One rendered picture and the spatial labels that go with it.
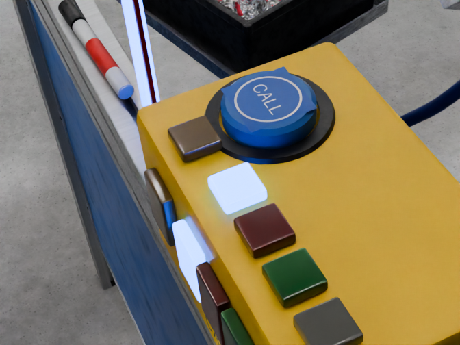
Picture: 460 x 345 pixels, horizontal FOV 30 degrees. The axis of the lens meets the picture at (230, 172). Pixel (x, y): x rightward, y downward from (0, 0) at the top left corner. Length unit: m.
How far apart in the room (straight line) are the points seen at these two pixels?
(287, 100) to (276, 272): 0.08
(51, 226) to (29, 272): 0.12
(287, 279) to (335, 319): 0.02
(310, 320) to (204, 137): 0.10
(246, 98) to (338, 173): 0.05
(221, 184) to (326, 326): 0.07
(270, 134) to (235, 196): 0.03
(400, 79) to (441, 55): 0.13
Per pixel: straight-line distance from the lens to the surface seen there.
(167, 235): 0.37
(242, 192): 0.33
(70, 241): 1.75
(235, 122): 0.35
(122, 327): 1.61
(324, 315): 0.29
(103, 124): 0.74
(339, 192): 0.33
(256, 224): 0.32
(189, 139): 0.35
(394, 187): 0.34
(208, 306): 0.34
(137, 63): 0.64
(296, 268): 0.30
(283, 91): 0.36
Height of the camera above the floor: 1.32
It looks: 47 degrees down
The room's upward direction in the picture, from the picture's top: 6 degrees counter-clockwise
